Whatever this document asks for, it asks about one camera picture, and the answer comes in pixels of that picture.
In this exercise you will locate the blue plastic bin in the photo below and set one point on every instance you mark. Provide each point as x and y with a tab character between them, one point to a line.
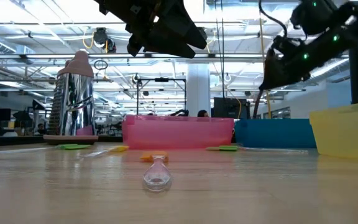
275	133

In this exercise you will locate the yellow plastic bin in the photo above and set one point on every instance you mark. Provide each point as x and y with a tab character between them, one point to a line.
346	133

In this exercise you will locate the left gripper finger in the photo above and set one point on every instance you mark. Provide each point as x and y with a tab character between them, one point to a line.
163	45
188	31

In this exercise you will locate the black background robot arm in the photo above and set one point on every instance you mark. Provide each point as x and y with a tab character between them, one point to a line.
182	112

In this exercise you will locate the black table frame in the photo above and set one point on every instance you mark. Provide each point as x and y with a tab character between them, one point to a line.
11	140

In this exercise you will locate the pink plastic bin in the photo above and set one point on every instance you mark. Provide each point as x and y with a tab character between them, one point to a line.
179	133

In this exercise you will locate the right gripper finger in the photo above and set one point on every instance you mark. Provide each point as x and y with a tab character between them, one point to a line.
283	82
265	77

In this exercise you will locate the black monitor stand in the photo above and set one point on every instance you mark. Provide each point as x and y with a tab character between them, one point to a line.
357	84

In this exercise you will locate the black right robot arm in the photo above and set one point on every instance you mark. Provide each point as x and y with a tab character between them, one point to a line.
337	31

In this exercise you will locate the white building column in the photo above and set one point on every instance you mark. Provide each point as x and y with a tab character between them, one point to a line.
197	90

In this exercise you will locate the long ceiling light strip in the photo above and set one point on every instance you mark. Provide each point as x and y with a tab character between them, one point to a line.
73	56

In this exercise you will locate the black background frame rig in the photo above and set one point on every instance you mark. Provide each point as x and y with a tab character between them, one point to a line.
162	80

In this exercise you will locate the person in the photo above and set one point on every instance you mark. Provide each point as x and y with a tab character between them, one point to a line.
203	114
40	128

